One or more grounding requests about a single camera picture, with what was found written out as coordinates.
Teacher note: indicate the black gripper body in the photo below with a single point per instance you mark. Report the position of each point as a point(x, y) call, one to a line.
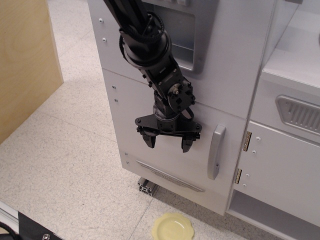
point(150, 127)

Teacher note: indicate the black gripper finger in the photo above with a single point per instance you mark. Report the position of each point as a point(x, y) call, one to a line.
point(150, 139)
point(187, 142)

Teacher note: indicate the white fridge door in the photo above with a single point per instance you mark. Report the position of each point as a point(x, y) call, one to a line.
point(166, 164)

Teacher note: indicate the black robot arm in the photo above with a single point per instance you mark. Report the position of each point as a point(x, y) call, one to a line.
point(145, 44)

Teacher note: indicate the white toy fridge cabinet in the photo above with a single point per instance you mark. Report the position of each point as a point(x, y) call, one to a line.
point(235, 53)

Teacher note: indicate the aluminium extrusion foot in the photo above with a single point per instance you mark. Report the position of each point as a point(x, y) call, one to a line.
point(147, 187)

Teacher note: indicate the lower brass oven hinge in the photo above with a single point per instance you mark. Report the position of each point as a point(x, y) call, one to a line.
point(238, 176)

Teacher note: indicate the brass oven hinge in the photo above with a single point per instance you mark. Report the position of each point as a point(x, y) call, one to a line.
point(238, 176)
point(247, 141)

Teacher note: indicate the upper brass oven hinge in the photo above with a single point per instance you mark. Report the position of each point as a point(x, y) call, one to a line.
point(247, 141)

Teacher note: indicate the pale yellow toy plate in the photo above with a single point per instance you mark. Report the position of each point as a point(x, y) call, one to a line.
point(172, 226)

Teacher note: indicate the white oven cabinet door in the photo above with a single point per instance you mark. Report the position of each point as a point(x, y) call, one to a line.
point(282, 171)

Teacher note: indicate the white toy oven unit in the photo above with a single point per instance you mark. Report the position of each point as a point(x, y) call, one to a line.
point(293, 70)

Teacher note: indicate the grey ice dispenser recess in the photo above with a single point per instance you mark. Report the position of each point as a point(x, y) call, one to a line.
point(189, 24)

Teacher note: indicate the grey oven vent panel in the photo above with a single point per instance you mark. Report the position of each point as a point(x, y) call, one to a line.
point(299, 114)

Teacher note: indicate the light wooden panel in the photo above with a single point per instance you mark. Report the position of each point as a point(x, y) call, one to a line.
point(30, 71)

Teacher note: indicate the grey fridge door handle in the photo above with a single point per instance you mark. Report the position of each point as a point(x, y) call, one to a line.
point(213, 165)

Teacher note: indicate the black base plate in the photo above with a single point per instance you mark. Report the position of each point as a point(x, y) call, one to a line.
point(28, 230)

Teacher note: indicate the aluminium frame rail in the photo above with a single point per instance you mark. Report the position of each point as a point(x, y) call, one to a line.
point(9, 216)

